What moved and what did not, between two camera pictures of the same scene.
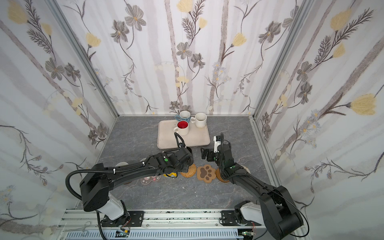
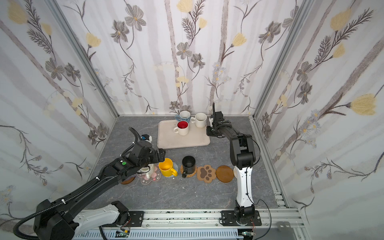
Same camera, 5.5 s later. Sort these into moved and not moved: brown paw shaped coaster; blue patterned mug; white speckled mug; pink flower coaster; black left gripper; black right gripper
Moved: black left gripper; black right gripper
Not moved: pink flower coaster; blue patterned mug; brown paw shaped coaster; white speckled mug
